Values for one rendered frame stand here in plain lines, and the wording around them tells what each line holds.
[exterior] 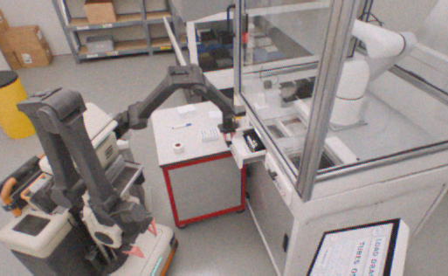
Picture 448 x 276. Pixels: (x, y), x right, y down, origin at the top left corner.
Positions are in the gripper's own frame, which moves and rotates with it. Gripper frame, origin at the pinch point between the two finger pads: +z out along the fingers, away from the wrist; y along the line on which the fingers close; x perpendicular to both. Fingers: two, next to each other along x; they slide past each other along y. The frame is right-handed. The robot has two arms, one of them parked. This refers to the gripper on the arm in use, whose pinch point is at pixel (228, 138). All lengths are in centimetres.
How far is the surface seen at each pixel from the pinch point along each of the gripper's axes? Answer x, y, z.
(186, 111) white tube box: 58, -14, 15
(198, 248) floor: -4, -28, 95
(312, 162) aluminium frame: -53, 18, -24
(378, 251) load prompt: -90, 19, -21
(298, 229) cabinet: -53, 19, 23
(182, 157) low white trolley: 14.8, -25.9, 19.5
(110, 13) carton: 382, -69, 26
